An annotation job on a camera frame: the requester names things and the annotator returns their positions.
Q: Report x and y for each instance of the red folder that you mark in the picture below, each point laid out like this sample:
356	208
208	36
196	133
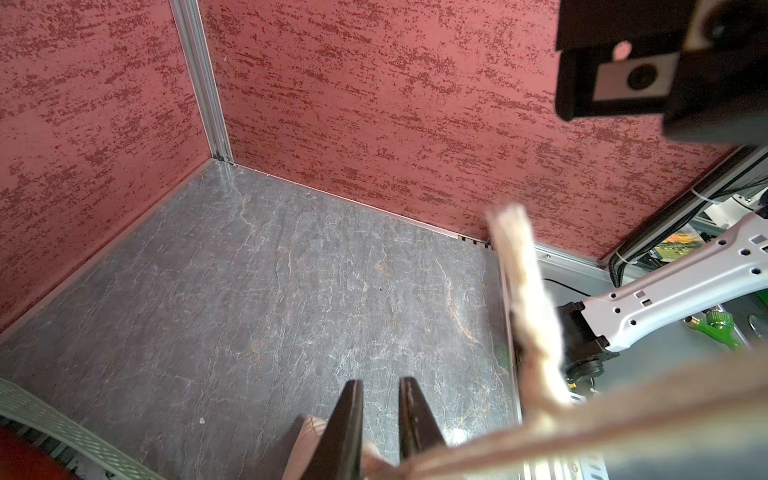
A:
19	460

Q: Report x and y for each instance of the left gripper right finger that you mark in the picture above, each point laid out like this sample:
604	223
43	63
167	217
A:
417	427

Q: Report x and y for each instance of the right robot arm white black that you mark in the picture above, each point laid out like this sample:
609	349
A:
598	328

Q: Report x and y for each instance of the left corner aluminium post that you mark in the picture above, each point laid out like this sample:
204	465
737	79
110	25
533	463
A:
189	25

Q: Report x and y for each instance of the beige cloth drawstring bag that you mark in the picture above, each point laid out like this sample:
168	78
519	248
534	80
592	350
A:
307	440

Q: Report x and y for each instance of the aluminium mounting rail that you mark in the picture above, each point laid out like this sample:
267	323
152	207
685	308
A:
569	279

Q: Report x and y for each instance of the green plastic file organizer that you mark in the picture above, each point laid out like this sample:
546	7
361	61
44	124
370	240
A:
21	406

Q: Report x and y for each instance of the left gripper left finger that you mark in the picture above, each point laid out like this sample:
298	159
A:
338	453

